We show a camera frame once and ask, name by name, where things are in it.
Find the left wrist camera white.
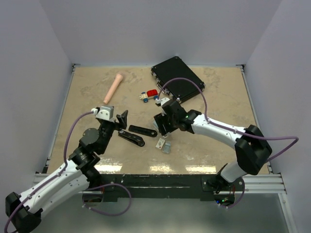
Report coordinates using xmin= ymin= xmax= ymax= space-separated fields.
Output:
xmin=91 ymin=106 xmax=114 ymax=121

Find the staple tray with staples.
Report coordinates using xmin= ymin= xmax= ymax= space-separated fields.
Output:
xmin=162 ymin=142 xmax=171 ymax=154

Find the red white toy car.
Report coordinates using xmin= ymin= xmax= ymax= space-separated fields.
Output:
xmin=139 ymin=89 xmax=158 ymax=103

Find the pink plastic flashlight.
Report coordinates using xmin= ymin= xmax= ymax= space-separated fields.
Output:
xmin=103 ymin=73 xmax=124 ymax=105

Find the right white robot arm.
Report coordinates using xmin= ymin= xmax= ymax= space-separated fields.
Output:
xmin=154 ymin=98 xmax=272 ymax=191

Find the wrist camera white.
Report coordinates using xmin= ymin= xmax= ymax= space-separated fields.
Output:
xmin=155 ymin=97 xmax=171 ymax=108
xmin=91 ymin=106 xmax=114 ymax=121

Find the purple cable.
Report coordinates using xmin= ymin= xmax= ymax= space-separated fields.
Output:
xmin=156 ymin=77 xmax=299 ymax=210
xmin=3 ymin=110 xmax=132 ymax=233

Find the light blue stapler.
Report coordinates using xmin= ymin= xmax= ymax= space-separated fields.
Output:
xmin=153 ymin=120 xmax=168 ymax=138

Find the black stapler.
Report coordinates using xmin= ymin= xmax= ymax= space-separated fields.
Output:
xmin=118 ymin=130 xmax=145 ymax=147

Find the black metal-edged briefcase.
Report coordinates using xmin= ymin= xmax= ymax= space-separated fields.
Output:
xmin=151 ymin=56 xmax=206 ymax=103

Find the white staple box sleeve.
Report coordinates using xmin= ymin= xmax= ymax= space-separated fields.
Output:
xmin=155 ymin=138 xmax=165 ymax=149

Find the black stapler base plate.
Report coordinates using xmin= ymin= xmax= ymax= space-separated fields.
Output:
xmin=128 ymin=125 xmax=157 ymax=137

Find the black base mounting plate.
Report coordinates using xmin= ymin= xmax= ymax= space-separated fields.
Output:
xmin=87 ymin=174 xmax=245 ymax=202

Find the aluminium frame rail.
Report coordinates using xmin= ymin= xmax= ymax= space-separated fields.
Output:
xmin=243 ymin=174 xmax=286 ymax=194

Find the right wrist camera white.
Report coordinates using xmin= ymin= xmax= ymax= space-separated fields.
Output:
xmin=155 ymin=97 xmax=171 ymax=108

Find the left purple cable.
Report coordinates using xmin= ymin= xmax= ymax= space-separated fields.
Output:
xmin=3 ymin=110 xmax=132 ymax=233

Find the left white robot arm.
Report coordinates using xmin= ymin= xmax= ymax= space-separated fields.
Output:
xmin=4 ymin=108 xmax=128 ymax=233

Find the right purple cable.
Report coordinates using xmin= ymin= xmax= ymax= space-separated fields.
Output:
xmin=156 ymin=77 xmax=299 ymax=210

